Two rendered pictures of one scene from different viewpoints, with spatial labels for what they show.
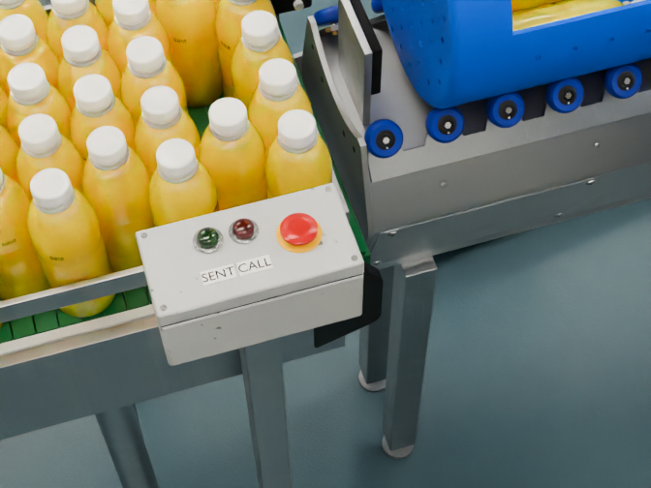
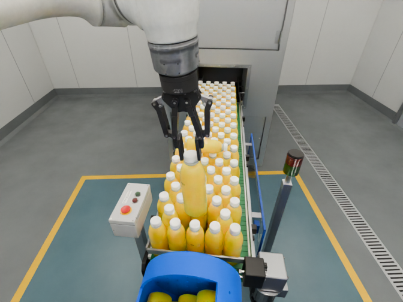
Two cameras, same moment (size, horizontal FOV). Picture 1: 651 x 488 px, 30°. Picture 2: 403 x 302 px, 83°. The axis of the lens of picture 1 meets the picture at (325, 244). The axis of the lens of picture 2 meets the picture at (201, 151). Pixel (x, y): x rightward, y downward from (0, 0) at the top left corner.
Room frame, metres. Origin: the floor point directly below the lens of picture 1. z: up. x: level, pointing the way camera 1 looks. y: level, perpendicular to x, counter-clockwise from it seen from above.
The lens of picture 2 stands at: (1.14, -0.39, 1.80)
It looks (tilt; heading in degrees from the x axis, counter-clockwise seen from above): 36 degrees down; 112
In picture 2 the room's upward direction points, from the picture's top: straight up
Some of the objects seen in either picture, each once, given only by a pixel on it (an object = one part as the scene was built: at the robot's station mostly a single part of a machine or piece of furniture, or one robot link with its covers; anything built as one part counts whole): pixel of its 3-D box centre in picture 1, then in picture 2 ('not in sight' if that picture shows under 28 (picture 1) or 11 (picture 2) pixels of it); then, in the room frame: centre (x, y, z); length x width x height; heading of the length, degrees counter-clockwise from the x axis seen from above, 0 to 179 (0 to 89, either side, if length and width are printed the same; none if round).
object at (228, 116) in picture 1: (228, 117); (169, 209); (0.80, 0.10, 1.09); 0.04 x 0.04 x 0.02
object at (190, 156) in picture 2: not in sight; (191, 156); (0.93, 0.03, 1.44); 0.04 x 0.04 x 0.02
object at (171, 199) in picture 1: (186, 216); (166, 211); (0.75, 0.15, 0.99); 0.07 x 0.07 x 0.19
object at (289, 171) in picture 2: not in sight; (291, 167); (1.21, 0.43, 1.18); 0.06 x 0.06 x 0.05
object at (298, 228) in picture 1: (298, 229); (125, 209); (0.65, 0.02, 1.11); 0.04 x 0.04 x 0.01
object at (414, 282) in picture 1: (405, 364); not in sight; (0.92, -0.13, 0.31); 0.06 x 0.06 x 0.63; 16
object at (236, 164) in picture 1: (234, 176); (171, 225); (0.80, 0.10, 0.99); 0.07 x 0.07 x 0.19
